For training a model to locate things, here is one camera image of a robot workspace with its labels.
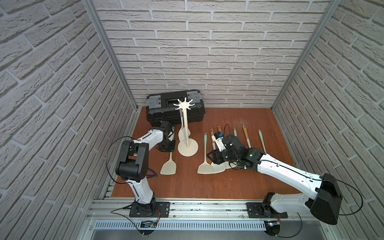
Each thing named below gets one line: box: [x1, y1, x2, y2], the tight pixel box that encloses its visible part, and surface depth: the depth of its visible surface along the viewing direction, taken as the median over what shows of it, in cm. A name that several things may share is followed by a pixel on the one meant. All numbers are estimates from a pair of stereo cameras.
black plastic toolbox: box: [146, 89, 206, 126], surface depth 100 cm
